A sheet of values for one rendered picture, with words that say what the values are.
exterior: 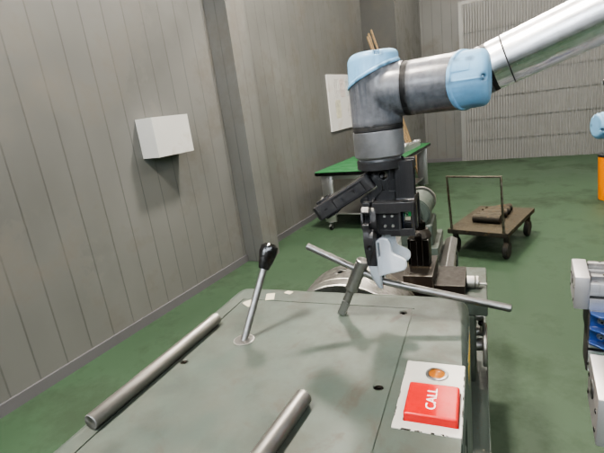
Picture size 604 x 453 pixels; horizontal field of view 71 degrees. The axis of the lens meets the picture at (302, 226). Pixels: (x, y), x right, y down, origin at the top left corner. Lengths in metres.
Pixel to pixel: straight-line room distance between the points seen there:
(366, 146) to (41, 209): 2.94
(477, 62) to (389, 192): 0.21
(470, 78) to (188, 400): 0.56
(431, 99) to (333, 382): 0.40
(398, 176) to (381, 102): 0.11
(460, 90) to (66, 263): 3.17
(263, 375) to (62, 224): 2.92
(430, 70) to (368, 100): 0.09
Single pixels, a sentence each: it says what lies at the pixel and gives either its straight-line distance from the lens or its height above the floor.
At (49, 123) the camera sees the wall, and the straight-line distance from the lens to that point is 3.48.
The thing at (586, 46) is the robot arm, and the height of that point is 1.65.
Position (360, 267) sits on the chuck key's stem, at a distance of 0.72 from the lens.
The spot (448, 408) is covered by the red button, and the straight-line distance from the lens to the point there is 0.56.
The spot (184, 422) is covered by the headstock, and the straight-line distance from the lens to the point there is 0.61.
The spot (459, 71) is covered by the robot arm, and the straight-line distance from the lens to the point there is 0.61.
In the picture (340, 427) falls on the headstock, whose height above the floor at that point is 1.25.
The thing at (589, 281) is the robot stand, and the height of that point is 1.11.
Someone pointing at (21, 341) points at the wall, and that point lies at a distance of 3.42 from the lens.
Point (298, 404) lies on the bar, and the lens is 0.56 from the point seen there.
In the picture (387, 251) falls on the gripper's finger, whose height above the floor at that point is 1.39.
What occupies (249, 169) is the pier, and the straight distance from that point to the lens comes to 4.66.
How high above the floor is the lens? 1.62
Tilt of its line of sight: 15 degrees down
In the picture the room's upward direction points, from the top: 8 degrees counter-clockwise
